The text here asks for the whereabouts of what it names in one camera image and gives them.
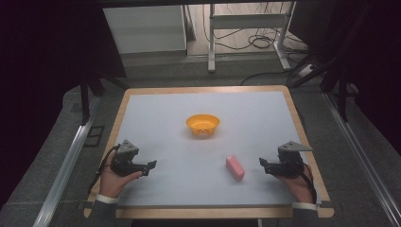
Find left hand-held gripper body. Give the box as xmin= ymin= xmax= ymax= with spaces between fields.
xmin=110 ymin=139 xmax=149 ymax=178

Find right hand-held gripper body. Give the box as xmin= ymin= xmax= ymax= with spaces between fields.
xmin=268 ymin=140 xmax=313 ymax=179

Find person's left hand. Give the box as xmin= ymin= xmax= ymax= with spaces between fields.
xmin=97 ymin=154 xmax=144 ymax=199

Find person's right hand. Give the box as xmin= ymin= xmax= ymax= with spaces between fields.
xmin=273 ymin=165 xmax=317 ymax=204

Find pink rounded bar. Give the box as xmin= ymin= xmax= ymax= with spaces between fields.
xmin=225 ymin=154 xmax=246 ymax=183

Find white table mat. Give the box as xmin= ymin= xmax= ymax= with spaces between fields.
xmin=115 ymin=91 xmax=323 ymax=208

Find orange plastic bowl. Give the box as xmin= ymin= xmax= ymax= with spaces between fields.
xmin=185 ymin=113 xmax=221 ymax=139

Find black metal stand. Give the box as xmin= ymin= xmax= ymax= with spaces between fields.
xmin=78 ymin=74 xmax=129 ymax=127
xmin=320 ymin=61 xmax=360 ymax=123

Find white power strip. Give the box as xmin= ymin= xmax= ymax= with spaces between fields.
xmin=297 ymin=63 xmax=317 ymax=79

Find dark curtain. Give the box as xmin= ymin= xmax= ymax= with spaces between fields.
xmin=288 ymin=0 xmax=401 ymax=155
xmin=0 ymin=0 xmax=128 ymax=209

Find white cabinet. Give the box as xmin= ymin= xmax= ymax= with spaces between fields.
xmin=102 ymin=5 xmax=188 ymax=55

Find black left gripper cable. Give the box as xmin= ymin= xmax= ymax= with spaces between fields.
xmin=87 ymin=144 xmax=122 ymax=195

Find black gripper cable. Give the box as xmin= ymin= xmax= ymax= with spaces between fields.
xmin=301 ymin=164 xmax=318 ymax=204
xmin=87 ymin=144 xmax=122 ymax=195

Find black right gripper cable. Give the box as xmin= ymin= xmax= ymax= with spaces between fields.
xmin=301 ymin=164 xmax=318 ymax=204

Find aluminium rail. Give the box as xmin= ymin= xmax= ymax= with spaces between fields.
xmin=32 ymin=94 xmax=103 ymax=227
xmin=322 ymin=92 xmax=401 ymax=227

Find black floor cables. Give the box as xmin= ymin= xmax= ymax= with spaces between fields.
xmin=201 ymin=2 xmax=311 ymax=87

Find white metal desk frame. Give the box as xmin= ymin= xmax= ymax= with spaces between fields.
xmin=207 ymin=1 xmax=298 ymax=74

